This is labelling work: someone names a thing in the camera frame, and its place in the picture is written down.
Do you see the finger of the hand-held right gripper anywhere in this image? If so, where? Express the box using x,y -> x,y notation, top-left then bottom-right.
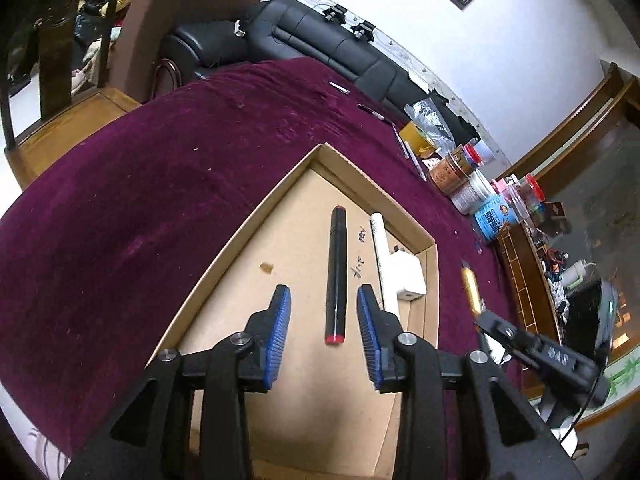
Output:
472,310 -> 541,361

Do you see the brown tin can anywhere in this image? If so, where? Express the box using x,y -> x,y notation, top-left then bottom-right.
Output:
429,145 -> 473,196

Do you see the white tin can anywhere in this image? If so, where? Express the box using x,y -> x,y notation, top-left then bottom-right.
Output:
450,170 -> 496,216

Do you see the purple velvet tablecloth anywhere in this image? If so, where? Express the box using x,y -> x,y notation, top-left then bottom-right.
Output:
0,57 -> 561,480

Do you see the wooden chair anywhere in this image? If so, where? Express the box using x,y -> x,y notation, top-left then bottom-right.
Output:
0,0 -> 143,186

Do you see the black leather sofa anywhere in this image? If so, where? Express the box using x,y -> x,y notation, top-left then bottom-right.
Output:
160,0 -> 481,146

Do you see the wooden cabinet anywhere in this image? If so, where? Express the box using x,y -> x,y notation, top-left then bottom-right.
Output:
492,60 -> 640,426

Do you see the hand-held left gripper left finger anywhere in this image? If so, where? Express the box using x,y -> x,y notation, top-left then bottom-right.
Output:
60,284 -> 293,480

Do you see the black marker with red cap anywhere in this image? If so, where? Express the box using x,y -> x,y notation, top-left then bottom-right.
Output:
322,205 -> 348,346

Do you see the brown upholstered armchair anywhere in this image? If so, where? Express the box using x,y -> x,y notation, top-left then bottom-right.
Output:
107,0 -> 271,103

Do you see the white charger adapter with slot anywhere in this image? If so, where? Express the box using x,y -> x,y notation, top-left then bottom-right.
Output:
387,245 -> 428,301

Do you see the shallow cardboard box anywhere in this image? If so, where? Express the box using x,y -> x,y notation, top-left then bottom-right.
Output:
145,142 -> 441,480

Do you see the white plastic bottle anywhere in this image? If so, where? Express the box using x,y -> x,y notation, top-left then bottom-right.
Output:
565,259 -> 596,288

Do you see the yellow tape roll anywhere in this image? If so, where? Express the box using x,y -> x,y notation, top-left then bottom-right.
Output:
400,120 -> 441,158

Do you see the yellow utility knife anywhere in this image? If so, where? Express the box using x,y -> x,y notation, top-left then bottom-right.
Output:
460,260 -> 483,316

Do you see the white marker pen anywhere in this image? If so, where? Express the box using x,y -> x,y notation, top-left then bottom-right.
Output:
369,212 -> 401,316

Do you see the clear plastic bag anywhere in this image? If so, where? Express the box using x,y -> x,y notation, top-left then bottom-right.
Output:
402,97 -> 453,143

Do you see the clear jar with blue label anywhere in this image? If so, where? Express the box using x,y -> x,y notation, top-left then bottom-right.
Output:
472,172 -> 548,243

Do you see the long white pen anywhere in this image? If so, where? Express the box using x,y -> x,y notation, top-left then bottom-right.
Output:
404,141 -> 428,182

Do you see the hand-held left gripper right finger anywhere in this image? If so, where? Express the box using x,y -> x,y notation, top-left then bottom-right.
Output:
356,284 -> 583,480

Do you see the white cup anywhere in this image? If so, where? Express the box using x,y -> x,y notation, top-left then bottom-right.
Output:
472,139 -> 501,166

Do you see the pile of clothes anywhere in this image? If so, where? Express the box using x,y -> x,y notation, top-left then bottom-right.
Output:
75,0 -> 141,91

